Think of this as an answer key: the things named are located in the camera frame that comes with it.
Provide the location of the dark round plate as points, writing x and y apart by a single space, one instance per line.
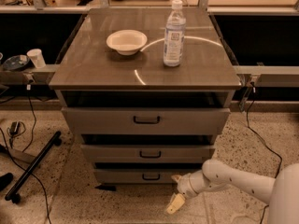
16 63

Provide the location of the clear plastic water bottle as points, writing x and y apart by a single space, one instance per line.
174 35

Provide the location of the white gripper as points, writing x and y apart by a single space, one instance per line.
185 185

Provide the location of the grey drawer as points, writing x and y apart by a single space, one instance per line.
138 176
147 153
167 121

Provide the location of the white paper bowl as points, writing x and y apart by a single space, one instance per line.
127 42

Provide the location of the black bar on wheels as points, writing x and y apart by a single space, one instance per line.
13 194

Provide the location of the grey drawer cabinet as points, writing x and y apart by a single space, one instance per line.
93 75

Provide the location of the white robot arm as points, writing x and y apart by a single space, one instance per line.
281 194

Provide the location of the white paper cup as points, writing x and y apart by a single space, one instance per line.
36 58

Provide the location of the small black adapter left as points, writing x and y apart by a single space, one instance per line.
14 128

